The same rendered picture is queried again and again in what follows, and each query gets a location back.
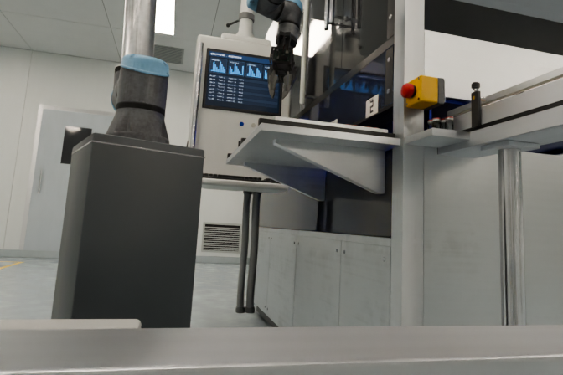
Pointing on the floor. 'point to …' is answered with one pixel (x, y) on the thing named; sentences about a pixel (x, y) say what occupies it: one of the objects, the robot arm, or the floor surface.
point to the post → (407, 166)
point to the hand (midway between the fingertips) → (278, 95)
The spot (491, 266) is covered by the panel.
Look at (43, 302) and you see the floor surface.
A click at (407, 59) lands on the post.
